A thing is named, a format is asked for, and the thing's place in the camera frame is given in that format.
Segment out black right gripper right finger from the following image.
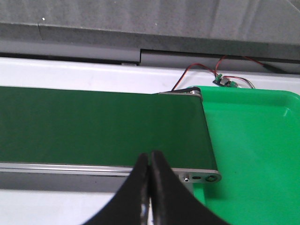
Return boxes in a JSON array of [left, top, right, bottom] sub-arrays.
[[149, 150, 228, 225]]

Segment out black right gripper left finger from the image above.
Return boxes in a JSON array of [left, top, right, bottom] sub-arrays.
[[84, 153, 150, 225]]

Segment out green plastic tray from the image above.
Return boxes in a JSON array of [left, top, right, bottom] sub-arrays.
[[194, 87, 300, 225]]

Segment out green conveyor belt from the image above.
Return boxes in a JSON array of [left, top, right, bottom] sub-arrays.
[[0, 86, 217, 171]]

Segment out small green circuit board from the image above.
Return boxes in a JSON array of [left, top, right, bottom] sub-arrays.
[[213, 74, 238, 88]]

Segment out grey stone counter ledge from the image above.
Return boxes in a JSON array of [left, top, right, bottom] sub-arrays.
[[0, 0, 300, 60]]

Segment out aluminium conveyor frame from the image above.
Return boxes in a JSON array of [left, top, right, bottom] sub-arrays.
[[0, 87, 222, 186]]

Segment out red and black wires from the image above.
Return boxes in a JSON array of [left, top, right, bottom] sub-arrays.
[[171, 55, 288, 92]]

